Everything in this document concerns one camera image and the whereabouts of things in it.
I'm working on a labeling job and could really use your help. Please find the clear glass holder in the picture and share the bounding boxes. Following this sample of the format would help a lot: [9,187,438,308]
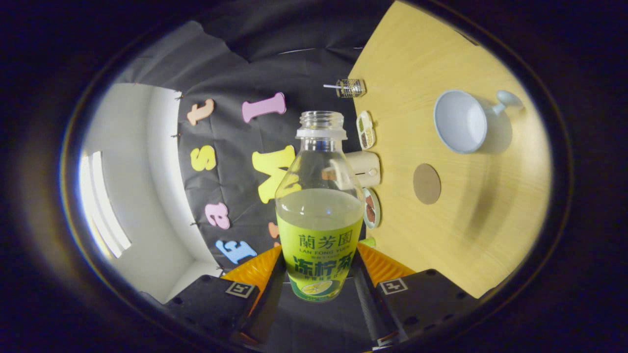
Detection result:
[337,78,366,98]

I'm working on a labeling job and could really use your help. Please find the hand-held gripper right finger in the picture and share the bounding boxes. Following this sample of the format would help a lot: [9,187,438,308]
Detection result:
[356,241,479,348]

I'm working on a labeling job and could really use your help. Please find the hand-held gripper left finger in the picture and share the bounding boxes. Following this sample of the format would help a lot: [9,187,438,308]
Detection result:
[164,244,286,345]

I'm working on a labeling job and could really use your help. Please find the white divided snack tray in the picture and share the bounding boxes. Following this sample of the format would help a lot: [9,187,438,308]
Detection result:
[356,110,376,150]

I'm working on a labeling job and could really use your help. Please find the black backdrop cloth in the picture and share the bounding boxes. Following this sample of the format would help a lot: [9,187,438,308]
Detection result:
[115,5,393,346]

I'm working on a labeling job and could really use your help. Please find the round brown coaster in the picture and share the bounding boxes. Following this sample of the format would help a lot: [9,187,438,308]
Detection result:
[413,163,442,205]

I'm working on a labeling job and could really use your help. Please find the pale green plate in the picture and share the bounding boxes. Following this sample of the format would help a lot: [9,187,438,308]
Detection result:
[362,188,381,229]

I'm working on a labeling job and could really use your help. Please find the green label juice bottle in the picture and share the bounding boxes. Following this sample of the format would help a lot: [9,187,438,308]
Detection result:
[275,111,366,302]

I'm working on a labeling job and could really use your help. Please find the wooden table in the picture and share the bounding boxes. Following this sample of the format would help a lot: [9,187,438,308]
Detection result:
[347,0,554,300]

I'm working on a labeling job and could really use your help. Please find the white cup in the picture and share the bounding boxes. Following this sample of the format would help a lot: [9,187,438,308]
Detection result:
[434,89,524,154]

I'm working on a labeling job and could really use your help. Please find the ceiling light panel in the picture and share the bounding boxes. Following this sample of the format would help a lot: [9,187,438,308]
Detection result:
[78,151,132,259]

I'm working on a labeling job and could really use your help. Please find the white toaster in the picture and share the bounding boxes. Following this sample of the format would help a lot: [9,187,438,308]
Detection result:
[339,151,381,188]

